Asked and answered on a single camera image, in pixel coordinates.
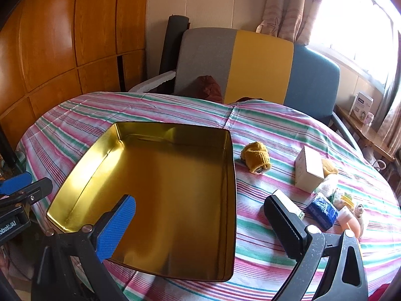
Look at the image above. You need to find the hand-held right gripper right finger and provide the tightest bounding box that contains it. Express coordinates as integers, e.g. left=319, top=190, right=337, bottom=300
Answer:
left=264, top=194, right=368, bottom=301

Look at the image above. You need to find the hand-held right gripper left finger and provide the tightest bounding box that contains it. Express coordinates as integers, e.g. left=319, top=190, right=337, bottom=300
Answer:
left=31, top=194, right=137, bottom=301

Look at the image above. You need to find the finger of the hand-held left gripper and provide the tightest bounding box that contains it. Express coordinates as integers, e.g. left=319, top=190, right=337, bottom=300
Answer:
left=0, top=177, right=53, bottom=209
left=0, top=172, right=33, bottom=195

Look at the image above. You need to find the light green box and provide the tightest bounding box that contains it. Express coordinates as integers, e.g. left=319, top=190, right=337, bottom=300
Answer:
left=272, top=190, right=306, bottom=221

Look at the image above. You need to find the blue tissue packet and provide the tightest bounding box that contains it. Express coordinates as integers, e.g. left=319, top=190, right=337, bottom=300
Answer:
left=305, top=193, right=339, bottom=231

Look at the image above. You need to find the white plastic bag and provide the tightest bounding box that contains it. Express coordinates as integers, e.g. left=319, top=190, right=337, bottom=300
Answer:
left=316, top=176, right=337, bottom=199

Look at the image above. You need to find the plain white box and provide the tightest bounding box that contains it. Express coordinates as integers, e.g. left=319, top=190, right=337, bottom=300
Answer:
left=294, top=146, right=325, bottom=194

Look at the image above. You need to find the yellow green snack packet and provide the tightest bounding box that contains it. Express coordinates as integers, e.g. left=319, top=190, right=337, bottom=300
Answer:
left=334, top=190, right=356, bottom=210

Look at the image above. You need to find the yellow knitted toy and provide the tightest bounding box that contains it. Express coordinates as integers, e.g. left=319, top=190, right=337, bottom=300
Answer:
left=241, top=142, right=270, bottom=174

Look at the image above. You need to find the yellow sponge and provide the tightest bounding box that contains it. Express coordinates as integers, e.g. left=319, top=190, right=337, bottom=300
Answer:
left=321, top=158, right=339, bottom=179

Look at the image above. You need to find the gold tin box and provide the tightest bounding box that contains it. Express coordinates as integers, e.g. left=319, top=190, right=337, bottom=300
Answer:
left=46, top=121, right=237, bottom=283

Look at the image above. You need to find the wooden side desk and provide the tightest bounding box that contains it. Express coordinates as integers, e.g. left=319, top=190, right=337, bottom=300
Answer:
left=335, top=103, right=397, bottom=160

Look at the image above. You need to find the dark red cloth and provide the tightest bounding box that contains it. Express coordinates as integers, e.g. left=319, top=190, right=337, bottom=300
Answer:
left=235, top=97, right=276, bottom=105
left=196, top=75, right=224, bottom=103

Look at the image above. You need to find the person's red clothing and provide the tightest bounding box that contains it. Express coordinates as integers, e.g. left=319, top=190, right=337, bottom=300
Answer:
left=370, top=284, right=401, bottom=301

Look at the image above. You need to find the striped tablecloth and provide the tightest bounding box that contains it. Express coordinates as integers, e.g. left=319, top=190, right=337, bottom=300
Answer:
left=16, top=92, right=401, bottom=301

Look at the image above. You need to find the white printed carton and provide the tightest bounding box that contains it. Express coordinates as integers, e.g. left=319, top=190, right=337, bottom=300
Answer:
left=349, top=92, right=374, bottom=123

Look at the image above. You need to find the white foam piece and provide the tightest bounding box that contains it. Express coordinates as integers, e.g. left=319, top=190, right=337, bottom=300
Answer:
left=128, top=70, right=177, bottom=94

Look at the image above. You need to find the wooden wardrobe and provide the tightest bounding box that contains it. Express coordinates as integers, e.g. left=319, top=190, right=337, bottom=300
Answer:
left=0, top=0, right=149, bottom=151

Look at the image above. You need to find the grey yellow blue sofa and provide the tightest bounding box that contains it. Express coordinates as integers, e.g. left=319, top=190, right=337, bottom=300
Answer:
left=174, top=28, right=358, bottom=149

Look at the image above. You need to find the black rolled mat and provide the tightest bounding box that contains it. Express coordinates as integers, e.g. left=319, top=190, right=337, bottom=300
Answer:
left=159, top=15, right=190, bottom=76

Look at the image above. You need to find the window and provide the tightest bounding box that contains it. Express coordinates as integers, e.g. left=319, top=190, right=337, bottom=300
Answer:
left=309, top=0, right=395, bottom=91

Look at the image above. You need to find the patterned beige curtain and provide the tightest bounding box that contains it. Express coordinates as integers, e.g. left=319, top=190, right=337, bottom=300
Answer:
left=257, top=0, right=328, bottom=46

